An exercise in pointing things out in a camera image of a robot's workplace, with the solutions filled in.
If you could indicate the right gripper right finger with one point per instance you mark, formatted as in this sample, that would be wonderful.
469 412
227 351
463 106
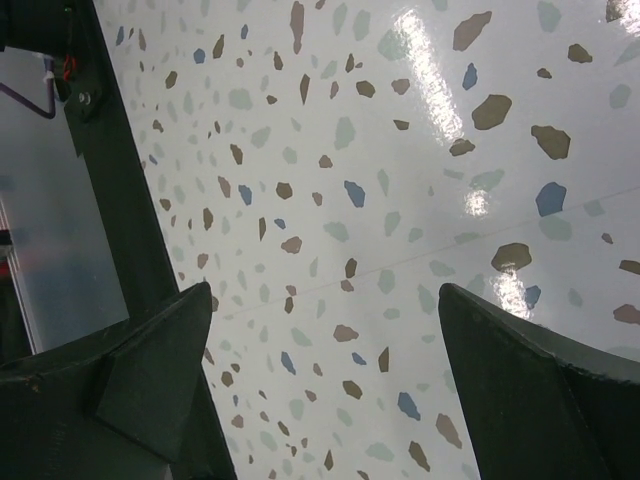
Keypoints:
538 405

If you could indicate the translucent acrylic front panel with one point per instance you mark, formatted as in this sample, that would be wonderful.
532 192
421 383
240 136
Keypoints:
61 262

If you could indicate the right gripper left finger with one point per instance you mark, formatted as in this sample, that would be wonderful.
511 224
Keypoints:
111 405

